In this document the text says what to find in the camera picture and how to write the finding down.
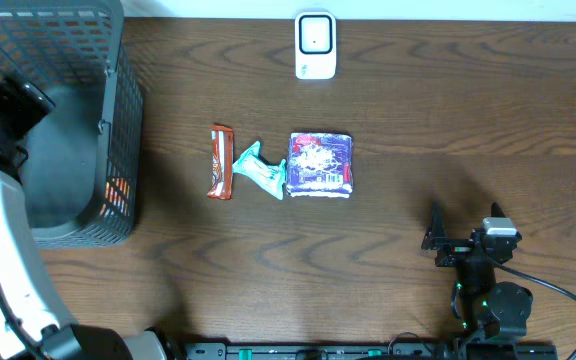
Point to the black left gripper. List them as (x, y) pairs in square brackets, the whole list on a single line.
[(10, 93)]

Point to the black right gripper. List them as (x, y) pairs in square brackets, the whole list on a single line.
[(436, 239)]

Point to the purple tissue pack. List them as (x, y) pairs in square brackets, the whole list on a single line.
[(320, 165)]

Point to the teal wet wipe packet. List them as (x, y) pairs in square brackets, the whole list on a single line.
[(271, 178)]

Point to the red-brown chocolate bar wrapper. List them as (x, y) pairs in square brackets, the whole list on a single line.
[(222, 162)]

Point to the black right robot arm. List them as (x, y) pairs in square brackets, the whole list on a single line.
[(493, 311)]

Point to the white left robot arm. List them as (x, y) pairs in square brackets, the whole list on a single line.
[(3, 270)]

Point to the white barcode scanner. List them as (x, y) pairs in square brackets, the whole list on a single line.
[(315, 45)]

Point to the grey plastic mesh basket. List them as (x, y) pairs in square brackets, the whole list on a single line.
[(78, 44)]

